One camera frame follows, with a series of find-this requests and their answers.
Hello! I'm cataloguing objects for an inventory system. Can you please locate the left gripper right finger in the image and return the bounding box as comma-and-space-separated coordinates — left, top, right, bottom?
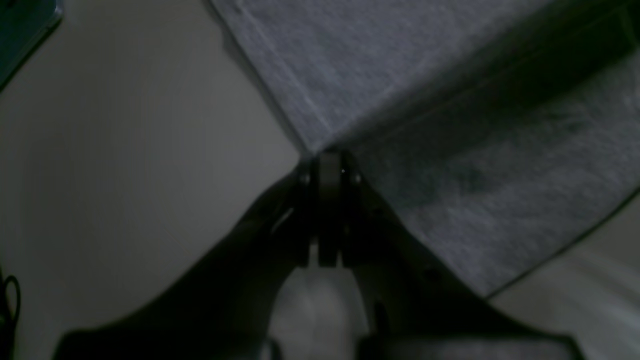
338, 152, 585, 360

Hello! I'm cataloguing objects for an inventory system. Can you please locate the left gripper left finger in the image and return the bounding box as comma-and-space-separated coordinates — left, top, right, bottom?
54, 159, 318, 360

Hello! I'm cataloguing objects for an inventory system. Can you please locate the grey T-shirt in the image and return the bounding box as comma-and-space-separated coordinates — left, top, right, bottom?
211, 0, 639, 296

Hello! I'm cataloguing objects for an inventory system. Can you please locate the blue-grey flat panel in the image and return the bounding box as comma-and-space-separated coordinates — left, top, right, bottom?
0, 0, 63, 89

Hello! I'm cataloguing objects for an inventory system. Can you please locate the black cable at right edge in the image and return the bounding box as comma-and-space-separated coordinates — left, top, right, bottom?
0, 270, 23, 346

